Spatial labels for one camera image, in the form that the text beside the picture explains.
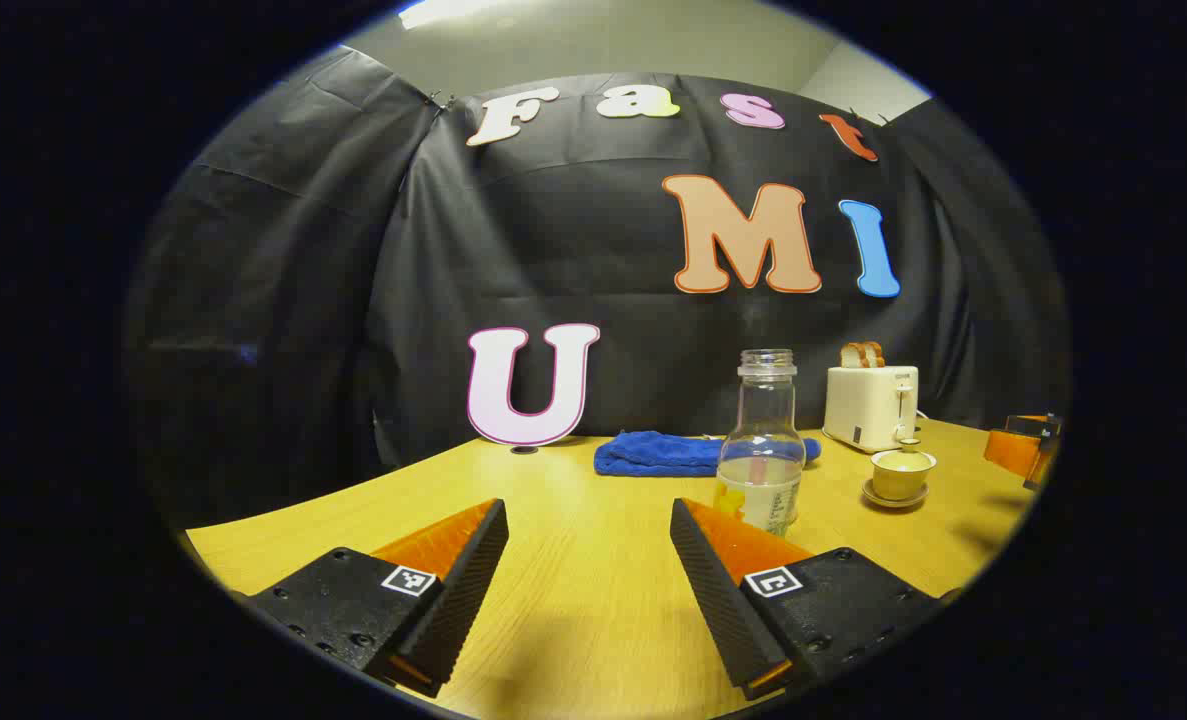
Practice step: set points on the blue towel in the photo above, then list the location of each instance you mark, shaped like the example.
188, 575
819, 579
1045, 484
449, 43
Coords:
653, 455

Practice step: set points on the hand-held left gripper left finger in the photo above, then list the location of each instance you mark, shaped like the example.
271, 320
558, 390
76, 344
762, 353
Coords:
468, 575

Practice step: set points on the clear water bottle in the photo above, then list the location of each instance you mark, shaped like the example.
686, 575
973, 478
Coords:
761, 450

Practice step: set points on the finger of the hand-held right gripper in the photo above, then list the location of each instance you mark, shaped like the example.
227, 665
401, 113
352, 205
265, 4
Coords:
1038, 424
1013, 452

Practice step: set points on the cream teacup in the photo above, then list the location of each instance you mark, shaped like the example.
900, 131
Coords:
901, 482

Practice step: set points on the bread slice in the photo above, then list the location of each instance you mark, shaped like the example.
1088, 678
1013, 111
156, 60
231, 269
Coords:
852, 355
875, 353

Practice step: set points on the black backdrop cloth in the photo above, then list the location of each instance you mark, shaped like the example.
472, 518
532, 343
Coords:
603, 250

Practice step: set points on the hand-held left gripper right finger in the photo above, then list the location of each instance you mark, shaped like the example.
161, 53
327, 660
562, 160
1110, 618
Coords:
713, 580

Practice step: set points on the white toaster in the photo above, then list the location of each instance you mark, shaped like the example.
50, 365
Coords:
868, 410

